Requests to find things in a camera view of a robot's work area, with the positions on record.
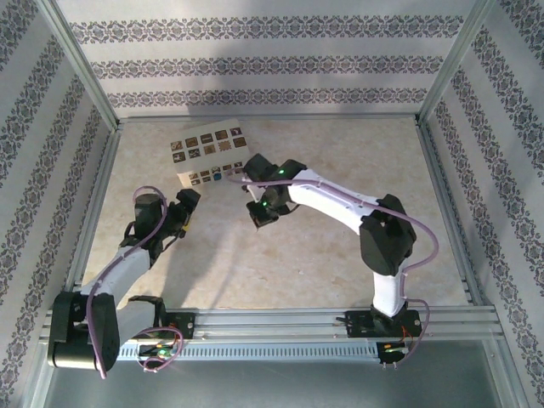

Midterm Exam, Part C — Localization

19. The white box with dark tiles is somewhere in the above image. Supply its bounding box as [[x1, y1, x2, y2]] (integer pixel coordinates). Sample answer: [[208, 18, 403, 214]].
[[169, 118, 252, 188]]

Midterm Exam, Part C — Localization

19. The left controller board green light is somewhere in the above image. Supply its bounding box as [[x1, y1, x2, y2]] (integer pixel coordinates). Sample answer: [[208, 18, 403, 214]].
[[138, 344, 178, 360]]

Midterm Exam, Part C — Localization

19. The aluminium side rail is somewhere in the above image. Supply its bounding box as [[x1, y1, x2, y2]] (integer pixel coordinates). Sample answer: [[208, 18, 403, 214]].
[[414, 121, 495, 308], [58, 127, 123, 310]]

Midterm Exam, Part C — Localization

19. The aluminium rear rail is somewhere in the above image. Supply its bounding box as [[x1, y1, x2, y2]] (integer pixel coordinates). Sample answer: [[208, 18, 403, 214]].
[[116, 114, 420, 125]]

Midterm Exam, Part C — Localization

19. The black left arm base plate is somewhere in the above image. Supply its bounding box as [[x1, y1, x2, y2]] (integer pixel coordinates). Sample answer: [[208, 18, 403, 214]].
[[162, 312, 197, 341]]

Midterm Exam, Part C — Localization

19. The aluminium mounting rail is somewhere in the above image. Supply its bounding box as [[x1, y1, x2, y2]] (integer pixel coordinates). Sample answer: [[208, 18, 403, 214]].
[[38, 308, 499, 344]]

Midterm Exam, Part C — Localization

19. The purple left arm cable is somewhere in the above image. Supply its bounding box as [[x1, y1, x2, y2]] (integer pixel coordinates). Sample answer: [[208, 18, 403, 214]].
[[87, 185, 184, 379]]

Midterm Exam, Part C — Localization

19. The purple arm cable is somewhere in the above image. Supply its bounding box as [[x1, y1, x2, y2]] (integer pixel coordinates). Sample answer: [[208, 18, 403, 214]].
[[87, 185, 184, 379], [228, 167, 439, 369]]

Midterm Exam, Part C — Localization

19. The slotted grey cable duct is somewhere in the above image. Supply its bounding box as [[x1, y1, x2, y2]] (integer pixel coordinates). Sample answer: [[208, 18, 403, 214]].
[[115, 343, 379, 363]]

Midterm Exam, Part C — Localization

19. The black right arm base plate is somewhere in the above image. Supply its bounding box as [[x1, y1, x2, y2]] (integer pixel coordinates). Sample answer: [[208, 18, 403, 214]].
[[346, 309, 422, 340]]

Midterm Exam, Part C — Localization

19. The aluminium frame post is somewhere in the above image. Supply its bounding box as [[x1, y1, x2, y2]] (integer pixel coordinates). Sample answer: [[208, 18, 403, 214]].
[[40, 0, 119, 131], [416, 0, 498, 127]]

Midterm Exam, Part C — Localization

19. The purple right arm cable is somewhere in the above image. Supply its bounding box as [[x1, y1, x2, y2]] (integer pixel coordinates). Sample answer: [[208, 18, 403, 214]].
[[228, 167, 439, 369]]

